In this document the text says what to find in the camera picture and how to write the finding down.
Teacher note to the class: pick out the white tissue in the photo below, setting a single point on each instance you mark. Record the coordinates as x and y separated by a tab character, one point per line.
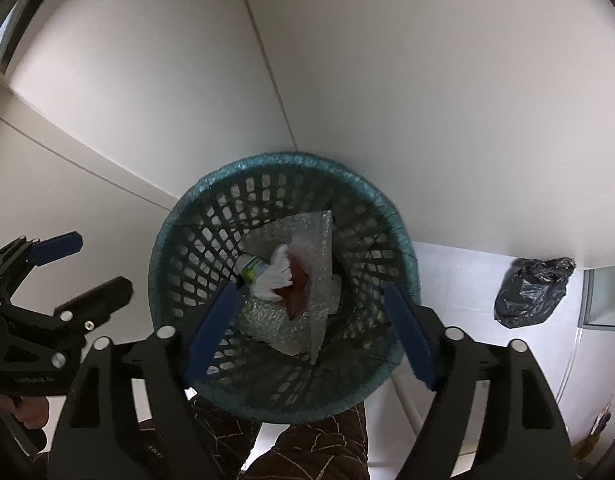
275	280

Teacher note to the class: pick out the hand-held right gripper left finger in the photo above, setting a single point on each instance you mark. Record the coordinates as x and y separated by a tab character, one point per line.
212	330

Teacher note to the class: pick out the white pill bottle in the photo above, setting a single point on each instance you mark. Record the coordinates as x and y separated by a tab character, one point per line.
252	267

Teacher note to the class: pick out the clear bubble wrap sheet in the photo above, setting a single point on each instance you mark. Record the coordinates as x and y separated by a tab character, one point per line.
267	330

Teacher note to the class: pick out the dark mesh waste basket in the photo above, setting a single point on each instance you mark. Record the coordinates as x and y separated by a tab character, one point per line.
197	260

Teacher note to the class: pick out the person's left hand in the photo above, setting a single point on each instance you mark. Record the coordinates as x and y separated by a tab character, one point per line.
32	412

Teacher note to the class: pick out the black garbage bag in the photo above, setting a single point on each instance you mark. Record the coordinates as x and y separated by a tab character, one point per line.
532	295

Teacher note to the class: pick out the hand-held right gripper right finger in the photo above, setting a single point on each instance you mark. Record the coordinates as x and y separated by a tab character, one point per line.
410	335

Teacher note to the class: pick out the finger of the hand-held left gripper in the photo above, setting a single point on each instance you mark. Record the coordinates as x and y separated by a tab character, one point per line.
57	249
99	300

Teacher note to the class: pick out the red mesh net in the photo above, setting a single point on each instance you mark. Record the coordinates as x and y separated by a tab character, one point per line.
297	285

